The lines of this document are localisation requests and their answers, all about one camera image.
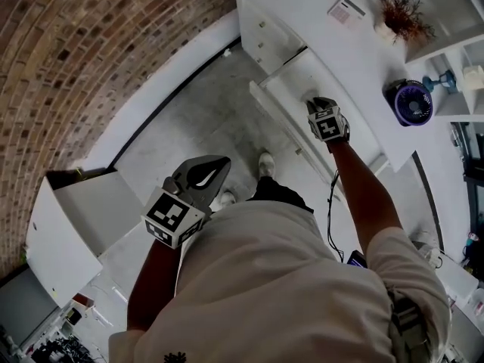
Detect person's right forearm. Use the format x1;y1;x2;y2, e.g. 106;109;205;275
327;140;404;270

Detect red and white box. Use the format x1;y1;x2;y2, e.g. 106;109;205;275
71;293;95;309

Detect black phone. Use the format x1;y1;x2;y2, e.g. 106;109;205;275
346;250;368;268

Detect person's right shoe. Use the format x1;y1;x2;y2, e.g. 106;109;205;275
258;151;276;177

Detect person's left forearm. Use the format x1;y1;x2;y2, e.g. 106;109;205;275
126;240;182;332

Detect dried plant in pot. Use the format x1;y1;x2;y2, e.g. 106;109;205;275
374;0;438;47

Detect grey panel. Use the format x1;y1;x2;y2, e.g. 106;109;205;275
0;266;60;351

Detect person's black shorts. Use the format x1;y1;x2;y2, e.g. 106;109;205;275
248;175;315;214

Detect person's beige shirt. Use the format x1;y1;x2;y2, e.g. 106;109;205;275
108;200;453;363

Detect black and purple fan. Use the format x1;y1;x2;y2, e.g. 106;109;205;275
382;78;435;129

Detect white dresser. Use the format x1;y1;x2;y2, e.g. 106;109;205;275
232;0;484;173

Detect white paper card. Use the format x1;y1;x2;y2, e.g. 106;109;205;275
327;0;367;29

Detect black cable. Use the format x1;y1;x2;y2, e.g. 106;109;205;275
326;169;346;263

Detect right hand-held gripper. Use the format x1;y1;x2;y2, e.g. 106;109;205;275
306;97;351;143

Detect blue goblet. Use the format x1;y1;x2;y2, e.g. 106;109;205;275
421;69;458;95

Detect white open box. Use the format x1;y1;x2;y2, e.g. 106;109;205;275
25;168;147;310

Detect white shelf unit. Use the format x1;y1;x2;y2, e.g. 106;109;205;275
404;0;484;123

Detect white pedestal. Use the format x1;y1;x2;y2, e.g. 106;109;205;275
434;255;479;302

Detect black glass table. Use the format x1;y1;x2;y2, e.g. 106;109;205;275
449;121;484;188

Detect cream box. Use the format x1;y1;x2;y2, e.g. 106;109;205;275
463;65;484;90

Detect white drawer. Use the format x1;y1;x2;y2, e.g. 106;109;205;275
248;47;390;194

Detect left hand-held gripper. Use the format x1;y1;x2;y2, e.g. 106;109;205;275
141;156;231;250

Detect grey shoulder strap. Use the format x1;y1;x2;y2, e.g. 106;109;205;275
387;289;434;363

